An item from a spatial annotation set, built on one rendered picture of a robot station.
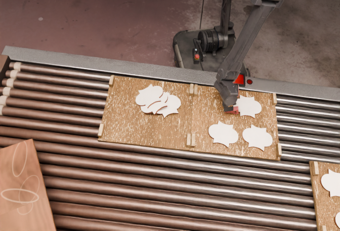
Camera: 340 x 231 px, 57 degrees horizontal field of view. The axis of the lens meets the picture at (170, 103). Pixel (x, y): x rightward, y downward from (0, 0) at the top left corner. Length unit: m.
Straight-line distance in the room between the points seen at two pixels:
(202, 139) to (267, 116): 0.35
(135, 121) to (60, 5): 2.09
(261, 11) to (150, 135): 0.70
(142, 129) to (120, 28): 1.76
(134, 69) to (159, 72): 0.13
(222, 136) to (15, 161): 0.86
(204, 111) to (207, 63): 1.07
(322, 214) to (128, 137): 0.88
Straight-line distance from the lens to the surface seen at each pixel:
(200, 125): 1.47
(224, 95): 1.35
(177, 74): 1.62
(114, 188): 1.37
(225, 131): 1.47
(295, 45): 3.29
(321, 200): 1.53
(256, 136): 1.50
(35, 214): 1.28
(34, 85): 1.65
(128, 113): 1.47
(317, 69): 3.20
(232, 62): 1.31
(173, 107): 1.47
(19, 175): 1.34
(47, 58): 1.73
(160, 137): 1.42
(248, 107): 1.56
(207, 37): 2.50
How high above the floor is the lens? 2.24
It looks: 60 degrees down
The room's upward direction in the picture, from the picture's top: 9 degrees clockwise
